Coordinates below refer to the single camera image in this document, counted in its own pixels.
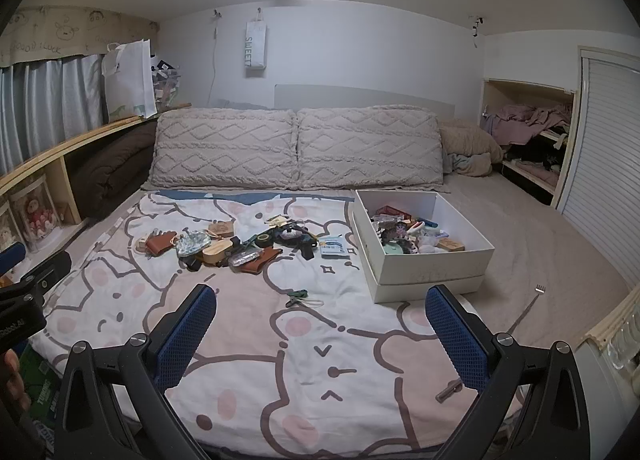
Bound pile of purple clothes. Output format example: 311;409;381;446
482;104;573;146

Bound white plastic appliance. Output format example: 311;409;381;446
570;285;640;460

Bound white tote bag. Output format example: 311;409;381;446
102;39;158;121

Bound grey curtain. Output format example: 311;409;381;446
0;53;108;176

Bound silver metal tool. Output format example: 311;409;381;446
435;380;463;403

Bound doll in clear box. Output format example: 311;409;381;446
10;185;63;253

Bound face mask packet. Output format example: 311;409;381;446
317;235;358;258

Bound printed curtain valance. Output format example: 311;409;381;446
0;5;161;68

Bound brown leather case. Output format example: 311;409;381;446
242;247;283;275

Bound beige plush cushion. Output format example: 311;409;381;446
437;119;506;177

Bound wooden shelf unit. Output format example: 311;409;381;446
0;100;193;261

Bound metal back scratcher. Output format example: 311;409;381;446
510;284;547;336

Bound white louvered door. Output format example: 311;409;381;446
552;45;640;286

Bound beige tufted pillow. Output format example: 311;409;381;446
147;108;301;189
295;107;446;189

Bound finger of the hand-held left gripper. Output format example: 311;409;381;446
0;241;26;277
0;251;72;298

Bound brown leather key pouch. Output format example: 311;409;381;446
145;233;178;256

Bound oval wooden box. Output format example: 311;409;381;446
201;240;233;266

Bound hanging white paper bag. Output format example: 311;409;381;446
245;8;268;77

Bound teal crumpled cloth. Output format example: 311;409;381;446
447;153;493;175

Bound green cardboard carton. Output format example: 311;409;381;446
20;345;66;441

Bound person's left hand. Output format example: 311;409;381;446
0;349;32;411

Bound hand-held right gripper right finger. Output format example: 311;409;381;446
425;285;596;460

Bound floral satin drawstring pouch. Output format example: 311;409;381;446
175;230;213;257

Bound hanging wall cord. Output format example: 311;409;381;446
207;10;223;106

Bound cartoon printed blanket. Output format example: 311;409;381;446
42;189;531;446

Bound beige bed sheet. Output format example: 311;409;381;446
140;173;631;356

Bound clear plastic packet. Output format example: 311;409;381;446
229;247;263;268

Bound clear plastic bags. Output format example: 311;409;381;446
152;58;186;111

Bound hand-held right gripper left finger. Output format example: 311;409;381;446
52;284;217;460

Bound white cardboard box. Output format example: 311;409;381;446
348;190;496;286

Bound brown folded blanket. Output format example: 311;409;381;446
75;133;158;223

